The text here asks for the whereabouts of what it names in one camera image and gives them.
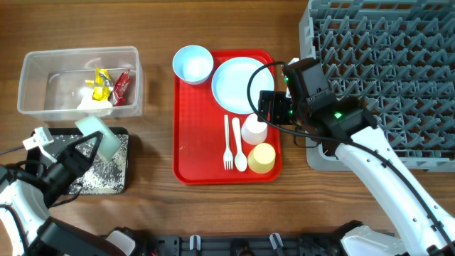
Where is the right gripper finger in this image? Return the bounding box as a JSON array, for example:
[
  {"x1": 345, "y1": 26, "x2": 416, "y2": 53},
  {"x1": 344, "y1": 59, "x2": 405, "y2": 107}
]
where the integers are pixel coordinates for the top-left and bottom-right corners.
[
  {"x1": 271, "y1": 92, "x2": 292, "y2": 124},
  {"x1": 258, "y1": 90, "x2": 275, "y2": 123}
]

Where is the green bowl with rice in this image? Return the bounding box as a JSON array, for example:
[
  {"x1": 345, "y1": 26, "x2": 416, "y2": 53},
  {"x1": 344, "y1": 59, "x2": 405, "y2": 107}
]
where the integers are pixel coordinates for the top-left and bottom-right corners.
[{"x1": 75, "y1": 116, "x2": 121, "y2": 161}]

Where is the white tissue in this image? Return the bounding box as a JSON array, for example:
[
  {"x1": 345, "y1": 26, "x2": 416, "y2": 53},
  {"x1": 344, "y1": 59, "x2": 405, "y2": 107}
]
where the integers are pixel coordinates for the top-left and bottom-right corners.
[{"x1": 77, "y1": 88, "x2": 113, "y2": 117}]

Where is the yellow foil wrapper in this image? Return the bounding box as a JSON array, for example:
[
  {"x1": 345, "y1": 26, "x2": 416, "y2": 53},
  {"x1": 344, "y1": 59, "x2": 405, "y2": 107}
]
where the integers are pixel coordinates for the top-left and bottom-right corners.
[{"x1": 85, "y1": 68, "x2": 114, "y2": 101}]

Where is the red snack wrapper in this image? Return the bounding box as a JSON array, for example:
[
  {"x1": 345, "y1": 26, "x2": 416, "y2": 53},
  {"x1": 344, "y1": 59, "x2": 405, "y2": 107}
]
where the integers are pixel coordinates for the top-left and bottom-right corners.
[{"x1": 109, "y1": 70, "x2": 132, "y2": 107}]

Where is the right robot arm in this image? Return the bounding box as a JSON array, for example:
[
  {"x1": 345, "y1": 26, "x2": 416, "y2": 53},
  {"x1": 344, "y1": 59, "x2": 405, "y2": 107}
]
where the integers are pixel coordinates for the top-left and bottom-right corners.
[{"x1": 251, "y1": 58, "x2": 454, "y2": 255}]

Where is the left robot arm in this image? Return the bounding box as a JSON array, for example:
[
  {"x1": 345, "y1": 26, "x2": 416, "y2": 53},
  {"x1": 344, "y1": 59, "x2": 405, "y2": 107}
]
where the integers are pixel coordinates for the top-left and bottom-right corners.
[{"x1": 1, "y1": 132, "x2": 135, "y2": 256}]

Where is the black waste tray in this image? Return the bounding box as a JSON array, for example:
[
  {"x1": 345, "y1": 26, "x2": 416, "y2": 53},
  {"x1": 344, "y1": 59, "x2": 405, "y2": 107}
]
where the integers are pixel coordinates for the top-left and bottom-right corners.
[{"x1": 46, "y1": 127, "x2": 129, "y2": 195}]

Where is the grey dishwasher rack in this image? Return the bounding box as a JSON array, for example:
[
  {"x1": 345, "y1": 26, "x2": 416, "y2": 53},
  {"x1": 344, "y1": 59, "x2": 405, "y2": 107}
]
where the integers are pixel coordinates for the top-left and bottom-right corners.
[{"x1": 299, "y1": 0, "x2": 454, "y2": 173}]

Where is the white upturned cup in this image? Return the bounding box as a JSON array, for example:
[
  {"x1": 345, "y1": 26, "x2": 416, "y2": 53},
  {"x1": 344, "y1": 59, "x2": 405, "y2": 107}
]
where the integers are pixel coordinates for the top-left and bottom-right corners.
[{"x1": 241, "y1": 114, "x2": 267, "y2": 145}]

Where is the red serving tray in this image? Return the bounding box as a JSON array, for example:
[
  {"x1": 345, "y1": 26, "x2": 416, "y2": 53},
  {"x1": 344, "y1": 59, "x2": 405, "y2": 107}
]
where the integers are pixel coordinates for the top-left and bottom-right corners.
[{"x1": 173, "y1": 49, "x2": 282, "y2": 185}]

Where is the light blue plate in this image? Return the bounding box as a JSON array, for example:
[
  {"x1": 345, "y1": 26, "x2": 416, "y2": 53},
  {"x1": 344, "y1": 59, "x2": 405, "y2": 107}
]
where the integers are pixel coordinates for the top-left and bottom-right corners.
[{"x1": 212, "y1": 57, "x2": 274, "y2": 114}]

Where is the yellow upturned cup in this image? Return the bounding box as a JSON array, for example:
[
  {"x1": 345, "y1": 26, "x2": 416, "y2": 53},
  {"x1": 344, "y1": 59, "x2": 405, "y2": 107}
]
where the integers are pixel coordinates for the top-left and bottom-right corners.
[{"x1": 247, "y1": 143, "x2": 276, "y2": 174}]

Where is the white plastic spoon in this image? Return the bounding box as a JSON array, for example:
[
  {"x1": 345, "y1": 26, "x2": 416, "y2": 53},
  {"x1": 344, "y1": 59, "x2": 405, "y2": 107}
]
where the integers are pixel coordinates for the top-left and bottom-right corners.
[{"x1": 232, "y1": 117, "x2": 247, "y2": 172}]

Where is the white plastic fork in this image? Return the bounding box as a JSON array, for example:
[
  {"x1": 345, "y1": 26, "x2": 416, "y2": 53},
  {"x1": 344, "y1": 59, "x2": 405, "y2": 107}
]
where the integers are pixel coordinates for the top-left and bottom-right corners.
[{"x1": 223, "y1": 114, "x2": 233, "y2": 170}]

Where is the clear plastic bin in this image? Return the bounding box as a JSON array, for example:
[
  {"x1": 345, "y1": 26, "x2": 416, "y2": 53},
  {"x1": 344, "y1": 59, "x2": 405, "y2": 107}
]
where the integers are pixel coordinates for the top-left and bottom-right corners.
[{"x1": 17, "y1": 46, "x2": 144, "y2": 122}]

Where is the light blue bowl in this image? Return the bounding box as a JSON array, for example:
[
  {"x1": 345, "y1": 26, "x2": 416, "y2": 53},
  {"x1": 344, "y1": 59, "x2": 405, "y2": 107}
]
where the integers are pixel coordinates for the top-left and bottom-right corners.
[{"x1": 172, "y1": 45, "x2": 214, "y2": 85}]

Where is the left black cable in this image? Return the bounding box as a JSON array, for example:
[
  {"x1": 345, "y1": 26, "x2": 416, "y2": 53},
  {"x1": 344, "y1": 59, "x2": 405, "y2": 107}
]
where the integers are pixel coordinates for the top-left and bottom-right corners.
[{"x1": 0, "y1": 144, "x2": 33, "y2": 157}]

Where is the black cable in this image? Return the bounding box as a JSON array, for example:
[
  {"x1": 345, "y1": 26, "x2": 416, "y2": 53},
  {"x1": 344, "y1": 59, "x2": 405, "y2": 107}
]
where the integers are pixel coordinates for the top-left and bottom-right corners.
[
  {"x1": 246, "y1": 60, "x2": 455, "y2": 246},
  {"x1": 0, "y1": 144, "x2": 33, "y2": 157}
]

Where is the right black cable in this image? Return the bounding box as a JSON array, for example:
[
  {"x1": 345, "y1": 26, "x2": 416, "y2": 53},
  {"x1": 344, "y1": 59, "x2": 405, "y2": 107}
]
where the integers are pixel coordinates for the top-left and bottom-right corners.
[{"x1": 246, "y1": 60, "x2": 455, "y2": 246}]

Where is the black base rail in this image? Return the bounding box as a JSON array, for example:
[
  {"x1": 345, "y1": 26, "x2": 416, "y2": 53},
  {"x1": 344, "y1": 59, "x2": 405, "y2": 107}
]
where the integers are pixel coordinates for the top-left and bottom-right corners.
[{"x1": 130, "y1": 233, "x2": 347, "y2": 256}]

